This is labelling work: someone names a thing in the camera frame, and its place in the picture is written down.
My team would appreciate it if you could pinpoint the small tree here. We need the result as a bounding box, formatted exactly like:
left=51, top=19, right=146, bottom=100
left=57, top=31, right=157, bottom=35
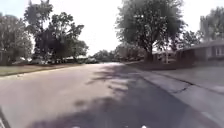
left=179, top=29, right=204, bottom=50

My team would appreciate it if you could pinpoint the grey asphalt road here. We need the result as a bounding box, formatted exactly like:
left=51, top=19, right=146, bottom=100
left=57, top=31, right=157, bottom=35
left=0, top=62, right=224, bottom=128

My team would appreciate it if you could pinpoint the pale concrete kerb strip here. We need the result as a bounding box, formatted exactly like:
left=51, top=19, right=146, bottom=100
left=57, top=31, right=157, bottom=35
left=131, top=65, right=224, bottom=127

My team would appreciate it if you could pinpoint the pale concrete driveway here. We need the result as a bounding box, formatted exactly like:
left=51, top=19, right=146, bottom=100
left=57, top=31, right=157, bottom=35
left=154, top=64, right=224, bottom=94

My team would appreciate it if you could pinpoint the low house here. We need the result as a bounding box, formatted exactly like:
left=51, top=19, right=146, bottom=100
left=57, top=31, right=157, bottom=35
left=175, top=39, right=224, bottom=64

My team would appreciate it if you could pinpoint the row of distant trees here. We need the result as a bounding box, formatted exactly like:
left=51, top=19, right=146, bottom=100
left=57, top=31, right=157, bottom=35
left=87, top=43, right=148, bottom=64

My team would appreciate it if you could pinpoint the large broad tree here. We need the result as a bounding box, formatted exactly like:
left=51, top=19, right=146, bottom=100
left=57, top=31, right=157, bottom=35
left=114, top=0, right=188, bottom=63

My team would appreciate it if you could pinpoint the cluster of tall trees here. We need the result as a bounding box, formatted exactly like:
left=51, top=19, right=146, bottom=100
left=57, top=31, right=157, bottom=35
left=23, top=0, right=90, bottom=64

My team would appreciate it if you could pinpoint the grass verge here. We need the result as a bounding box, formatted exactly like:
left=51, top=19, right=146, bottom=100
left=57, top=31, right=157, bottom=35
left=0, top=63, right=84, bottom=77

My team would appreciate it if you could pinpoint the leafy tree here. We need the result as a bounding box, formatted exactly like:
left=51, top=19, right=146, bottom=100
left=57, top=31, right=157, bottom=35
left=0, top=13, right=34, bottom=66
left=199, top=6, right=224, bottom=43

